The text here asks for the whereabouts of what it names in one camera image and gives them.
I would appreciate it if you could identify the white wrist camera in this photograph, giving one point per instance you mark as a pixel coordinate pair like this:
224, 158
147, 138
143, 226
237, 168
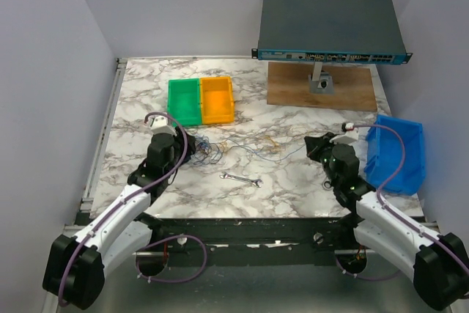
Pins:
350, 134
159, 124

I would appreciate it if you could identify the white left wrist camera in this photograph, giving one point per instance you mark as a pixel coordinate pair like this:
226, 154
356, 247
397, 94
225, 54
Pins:
159, 124

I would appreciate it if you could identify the orange plastic bin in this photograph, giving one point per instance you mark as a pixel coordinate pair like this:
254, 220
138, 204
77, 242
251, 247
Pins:
217, 102

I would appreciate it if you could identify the small open-end wrench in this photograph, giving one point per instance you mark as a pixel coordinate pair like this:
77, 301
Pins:
255, 182

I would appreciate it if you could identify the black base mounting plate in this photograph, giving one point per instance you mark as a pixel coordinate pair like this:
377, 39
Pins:
240, 242

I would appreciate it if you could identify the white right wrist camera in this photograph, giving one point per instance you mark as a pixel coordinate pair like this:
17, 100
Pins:
350, 134

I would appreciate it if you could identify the silver ratchet wrench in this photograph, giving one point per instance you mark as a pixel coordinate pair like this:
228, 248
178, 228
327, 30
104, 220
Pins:
327, 185

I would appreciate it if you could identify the aluminium frame rail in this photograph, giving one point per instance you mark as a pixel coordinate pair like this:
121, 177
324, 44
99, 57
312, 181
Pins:
73, 232

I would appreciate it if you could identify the grey metal stand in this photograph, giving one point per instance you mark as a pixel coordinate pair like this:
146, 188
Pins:
320, 81

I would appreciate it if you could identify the brown wooden board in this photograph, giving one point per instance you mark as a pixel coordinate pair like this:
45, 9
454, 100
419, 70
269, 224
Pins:
288, 85

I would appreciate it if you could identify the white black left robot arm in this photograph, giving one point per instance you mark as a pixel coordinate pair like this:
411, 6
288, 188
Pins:
77, 266

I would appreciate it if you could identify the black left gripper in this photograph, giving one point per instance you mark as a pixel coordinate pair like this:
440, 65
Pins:
189, 151

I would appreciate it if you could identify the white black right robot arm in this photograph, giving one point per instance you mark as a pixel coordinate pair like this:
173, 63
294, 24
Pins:
436, 264

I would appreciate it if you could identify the grey network switch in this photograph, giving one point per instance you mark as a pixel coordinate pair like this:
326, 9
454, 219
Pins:
343, 31

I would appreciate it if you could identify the green plastic bin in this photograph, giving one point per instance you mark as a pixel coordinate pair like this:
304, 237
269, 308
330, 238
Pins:
184, 101

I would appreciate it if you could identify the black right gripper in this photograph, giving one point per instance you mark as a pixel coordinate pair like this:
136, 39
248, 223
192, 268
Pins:
315, 142

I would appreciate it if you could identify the blue plastic bin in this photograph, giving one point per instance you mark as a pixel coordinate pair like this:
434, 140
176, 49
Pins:
386, 146

